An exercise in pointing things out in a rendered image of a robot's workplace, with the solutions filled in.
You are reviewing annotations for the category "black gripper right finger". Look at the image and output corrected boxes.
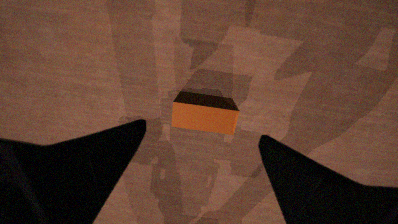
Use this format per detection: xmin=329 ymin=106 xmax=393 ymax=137
xmin=258 ymin=135 xmax=398 ymax=224

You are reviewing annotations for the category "orange block with dark blue square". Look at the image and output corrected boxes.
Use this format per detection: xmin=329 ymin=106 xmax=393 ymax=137
xmin=171 ymin=91 xmax=240 ymax=135

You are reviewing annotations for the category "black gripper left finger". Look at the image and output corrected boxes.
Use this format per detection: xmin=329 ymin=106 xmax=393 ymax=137
xmin=0 ymin=119 xmax=146 ymax=224

